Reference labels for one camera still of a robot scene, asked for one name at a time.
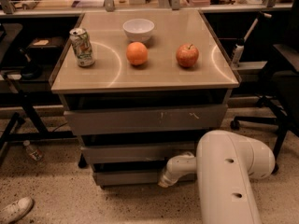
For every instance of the white handled tool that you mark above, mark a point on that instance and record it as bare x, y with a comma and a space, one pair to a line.
240, 44

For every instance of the dark box under desk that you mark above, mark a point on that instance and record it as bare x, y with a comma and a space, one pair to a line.
47, 47

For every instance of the grey middle drawer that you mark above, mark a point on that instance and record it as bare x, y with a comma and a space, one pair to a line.
135, 152

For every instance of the grey top drawer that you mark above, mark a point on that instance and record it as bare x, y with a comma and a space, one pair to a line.
145, 119

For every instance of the grey bottom drawer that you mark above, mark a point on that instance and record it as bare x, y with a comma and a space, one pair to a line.
120, 178

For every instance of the red apple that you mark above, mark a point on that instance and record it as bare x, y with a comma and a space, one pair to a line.
187, 55

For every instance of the black office chair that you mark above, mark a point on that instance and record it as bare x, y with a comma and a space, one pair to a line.
279, 80

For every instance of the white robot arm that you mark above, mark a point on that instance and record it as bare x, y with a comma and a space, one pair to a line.
224, 162

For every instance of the white sneaker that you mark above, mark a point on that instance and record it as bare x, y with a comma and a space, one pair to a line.
16, 210

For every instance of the plastic water bottle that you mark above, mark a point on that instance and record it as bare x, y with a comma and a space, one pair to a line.
33, 151

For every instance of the green white soda can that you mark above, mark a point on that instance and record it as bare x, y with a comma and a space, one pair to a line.
82, 47

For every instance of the grey drawer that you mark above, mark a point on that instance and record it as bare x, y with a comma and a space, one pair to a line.
120, 178
135, 152
145, 119

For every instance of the white bowl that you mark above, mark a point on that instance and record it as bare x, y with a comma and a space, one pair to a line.
138, 30

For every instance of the orange fruit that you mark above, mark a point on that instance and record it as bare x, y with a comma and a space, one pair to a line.
137, 53

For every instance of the grey drawer cabinet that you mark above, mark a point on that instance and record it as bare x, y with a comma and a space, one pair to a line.
113, 83

